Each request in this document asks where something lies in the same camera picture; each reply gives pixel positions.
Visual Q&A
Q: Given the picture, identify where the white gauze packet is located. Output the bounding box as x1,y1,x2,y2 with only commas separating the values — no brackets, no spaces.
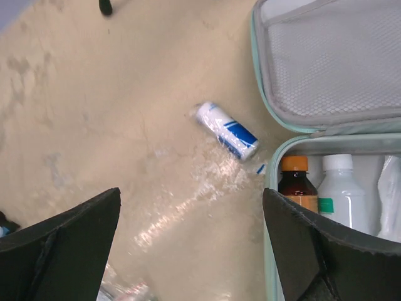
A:
377,156,400,243

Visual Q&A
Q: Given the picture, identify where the small clear packet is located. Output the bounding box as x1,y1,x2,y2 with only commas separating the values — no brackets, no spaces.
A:
96,263,158,301

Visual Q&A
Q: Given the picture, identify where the white plastic bottle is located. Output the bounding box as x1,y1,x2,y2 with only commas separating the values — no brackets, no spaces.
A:
318,154,371,234

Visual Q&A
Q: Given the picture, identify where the black music stand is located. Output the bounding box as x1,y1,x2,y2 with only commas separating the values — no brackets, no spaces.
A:
98,0,113,17

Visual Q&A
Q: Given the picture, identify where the mint green medicine case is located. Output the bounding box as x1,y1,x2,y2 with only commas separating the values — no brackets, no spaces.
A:
251,1,400,300

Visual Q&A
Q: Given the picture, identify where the amber medicine bottle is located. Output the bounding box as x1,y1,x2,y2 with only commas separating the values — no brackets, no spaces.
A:
278,156,318,213

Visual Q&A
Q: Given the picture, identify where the blue owl toy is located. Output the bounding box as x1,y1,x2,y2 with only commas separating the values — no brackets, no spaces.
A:
0,211,21,237

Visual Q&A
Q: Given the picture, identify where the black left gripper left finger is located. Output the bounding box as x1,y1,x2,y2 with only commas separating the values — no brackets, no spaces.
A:
1,187,121,300

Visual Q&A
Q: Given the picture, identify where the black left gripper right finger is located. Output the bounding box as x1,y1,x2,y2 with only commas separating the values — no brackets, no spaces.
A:
263,188,400,300

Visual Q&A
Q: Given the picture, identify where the white bandage roll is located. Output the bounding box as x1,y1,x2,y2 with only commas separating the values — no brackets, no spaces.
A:
195,102,259,161

